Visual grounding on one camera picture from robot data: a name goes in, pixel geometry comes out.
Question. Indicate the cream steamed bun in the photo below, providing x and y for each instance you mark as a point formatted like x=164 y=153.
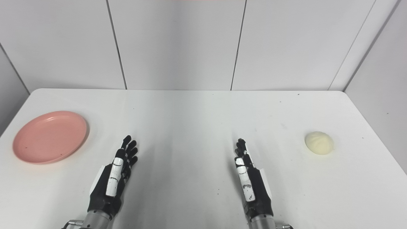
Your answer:
x=319 y=143

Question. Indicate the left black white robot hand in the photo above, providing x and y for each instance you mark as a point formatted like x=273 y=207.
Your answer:
x=108 y=187

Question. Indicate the pink round plate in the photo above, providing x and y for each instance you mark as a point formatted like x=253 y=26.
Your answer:
x=50 y=137

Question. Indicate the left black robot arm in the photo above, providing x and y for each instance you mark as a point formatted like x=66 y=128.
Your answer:
x=95 y=221

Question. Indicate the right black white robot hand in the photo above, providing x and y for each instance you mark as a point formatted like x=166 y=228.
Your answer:
x=256 y=187

